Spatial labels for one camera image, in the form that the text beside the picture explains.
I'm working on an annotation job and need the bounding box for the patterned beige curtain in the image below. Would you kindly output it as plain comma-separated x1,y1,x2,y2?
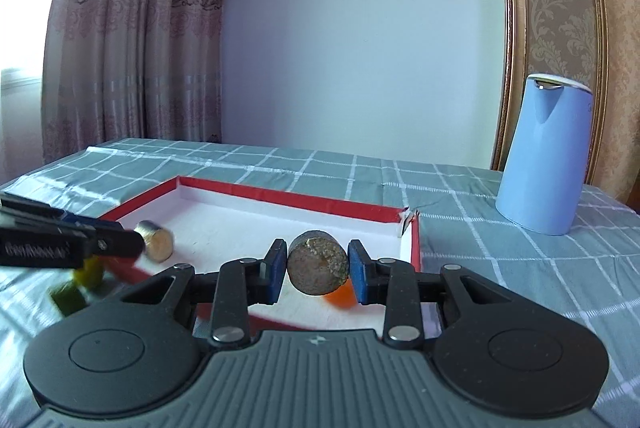
40,0,236,164

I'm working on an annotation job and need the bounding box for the gold wall frame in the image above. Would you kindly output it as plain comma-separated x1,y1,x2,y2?
490,0,611,184

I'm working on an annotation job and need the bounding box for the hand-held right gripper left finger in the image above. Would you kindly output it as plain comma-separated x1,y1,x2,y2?
120,238,289,350

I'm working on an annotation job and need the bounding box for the dark green cucumber piece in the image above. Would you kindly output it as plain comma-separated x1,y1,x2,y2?
48,283,86,316

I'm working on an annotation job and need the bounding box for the dark sugarcane piece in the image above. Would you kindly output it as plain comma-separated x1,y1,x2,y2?
286,231,349,297

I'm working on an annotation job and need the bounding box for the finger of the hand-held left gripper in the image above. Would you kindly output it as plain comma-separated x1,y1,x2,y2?
0,193,123,234
82,225,147,260

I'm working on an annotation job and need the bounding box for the green lime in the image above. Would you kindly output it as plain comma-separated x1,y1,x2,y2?
72,258,106,291

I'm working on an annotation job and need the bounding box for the pale sugarcane piece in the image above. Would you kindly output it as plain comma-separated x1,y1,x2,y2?
134,219,175,263

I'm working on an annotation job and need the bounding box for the orange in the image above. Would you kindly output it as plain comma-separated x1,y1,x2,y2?
324,281,357,309

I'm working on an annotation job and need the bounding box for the blue electric kettle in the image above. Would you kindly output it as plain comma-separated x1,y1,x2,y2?
495,73,595,236

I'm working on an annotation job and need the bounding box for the red cardboard tray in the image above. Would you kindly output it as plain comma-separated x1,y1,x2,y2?
97,175,423,334

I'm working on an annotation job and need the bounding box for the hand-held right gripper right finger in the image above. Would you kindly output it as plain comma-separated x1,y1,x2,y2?
347,238,516,350

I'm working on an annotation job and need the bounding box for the green checked tablecloth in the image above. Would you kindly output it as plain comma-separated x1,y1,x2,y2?
0,137,640,428

